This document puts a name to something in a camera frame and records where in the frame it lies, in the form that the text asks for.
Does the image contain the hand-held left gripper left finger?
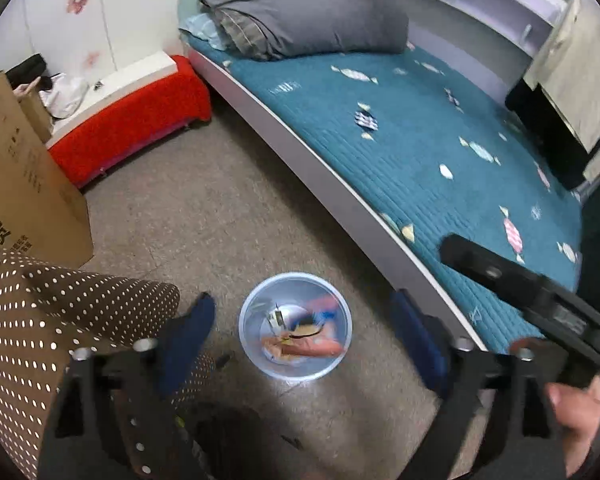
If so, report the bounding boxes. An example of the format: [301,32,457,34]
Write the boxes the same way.
[36,292,217,480]

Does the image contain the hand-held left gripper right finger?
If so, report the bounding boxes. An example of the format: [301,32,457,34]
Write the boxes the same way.
[387,288,568,480]

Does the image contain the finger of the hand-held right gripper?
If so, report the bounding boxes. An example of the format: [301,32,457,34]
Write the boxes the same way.
[439,234,547,312]

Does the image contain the translucent blue trash bin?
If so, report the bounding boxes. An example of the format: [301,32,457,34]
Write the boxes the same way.
[238,272,354,382]

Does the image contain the person's right forearm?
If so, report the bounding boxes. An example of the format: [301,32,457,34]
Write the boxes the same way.
[562,452,600,480]

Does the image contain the person's right hand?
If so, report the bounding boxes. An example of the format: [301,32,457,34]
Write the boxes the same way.
[547,377,600,465]

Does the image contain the orange snack wrapper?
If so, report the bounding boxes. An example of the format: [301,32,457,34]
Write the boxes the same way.
[261,334,344,362]

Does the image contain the black hanging cloth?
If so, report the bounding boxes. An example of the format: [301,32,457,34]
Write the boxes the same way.
[504,77,600,191]

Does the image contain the teal candy print bed sheet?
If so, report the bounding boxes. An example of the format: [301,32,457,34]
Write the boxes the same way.
[180,35,586,356]

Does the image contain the bed with teal quilt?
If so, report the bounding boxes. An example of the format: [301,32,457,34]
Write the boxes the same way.
[177,0,581,354]

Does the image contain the brown polka-dot round table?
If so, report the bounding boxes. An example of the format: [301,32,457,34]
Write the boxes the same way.
[0,245,217,480]

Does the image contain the beige hanging cloth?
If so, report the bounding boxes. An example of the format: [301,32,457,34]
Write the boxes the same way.
[522,0,600,184]

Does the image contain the red bench with white top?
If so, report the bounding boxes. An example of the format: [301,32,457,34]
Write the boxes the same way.
[47,55,214,191]

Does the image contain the brown cardboard box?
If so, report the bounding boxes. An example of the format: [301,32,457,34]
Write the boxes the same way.
[0,70,95,269]

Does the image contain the white board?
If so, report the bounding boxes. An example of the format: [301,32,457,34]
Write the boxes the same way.
[49,52,179,147]

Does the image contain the white plastic bag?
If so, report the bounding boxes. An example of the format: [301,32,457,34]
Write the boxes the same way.
[38,72,90,120]

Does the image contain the light blue striped pillow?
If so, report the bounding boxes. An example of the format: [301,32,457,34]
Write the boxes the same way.
[178,12,229,52]

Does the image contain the grey duvet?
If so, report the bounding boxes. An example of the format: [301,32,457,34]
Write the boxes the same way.
[198,0,411,61]

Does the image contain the black bag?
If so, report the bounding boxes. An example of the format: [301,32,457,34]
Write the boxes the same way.
[4,55,49,87]

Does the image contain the white wardrobe doors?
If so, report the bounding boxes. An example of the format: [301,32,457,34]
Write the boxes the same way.
[0,0,232,87]

